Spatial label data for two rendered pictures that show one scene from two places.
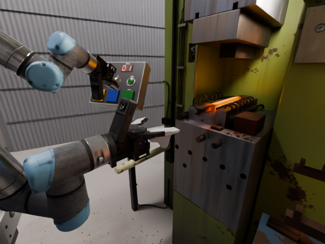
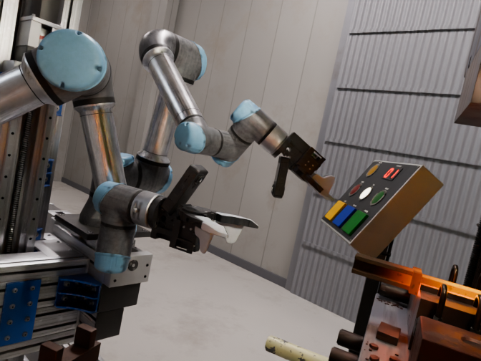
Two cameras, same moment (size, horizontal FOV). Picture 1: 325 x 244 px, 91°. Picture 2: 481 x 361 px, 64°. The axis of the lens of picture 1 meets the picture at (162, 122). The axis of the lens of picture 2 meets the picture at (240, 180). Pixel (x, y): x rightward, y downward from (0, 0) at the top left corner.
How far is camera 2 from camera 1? 0.68 m
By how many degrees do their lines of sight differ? 67
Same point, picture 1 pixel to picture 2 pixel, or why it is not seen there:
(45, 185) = (96, 203)
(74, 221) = (98, 257)
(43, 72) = (183, 131)
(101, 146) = (144, 200)
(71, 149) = (127, 188)
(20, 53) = (183, 114)
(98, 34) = not seen: outside the picture
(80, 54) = (255, 125)
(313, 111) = not seen: outside the picture
